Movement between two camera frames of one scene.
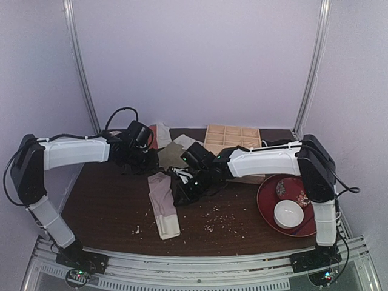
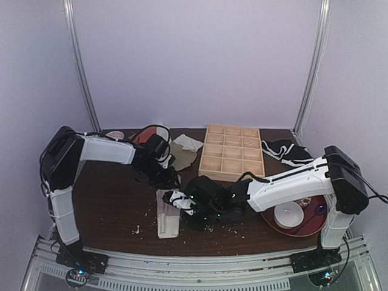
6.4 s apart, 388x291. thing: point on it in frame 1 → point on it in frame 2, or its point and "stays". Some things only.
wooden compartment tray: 219,138 stays
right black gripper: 184,188 → 188,213
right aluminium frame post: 325,11 stays
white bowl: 288,214 stays
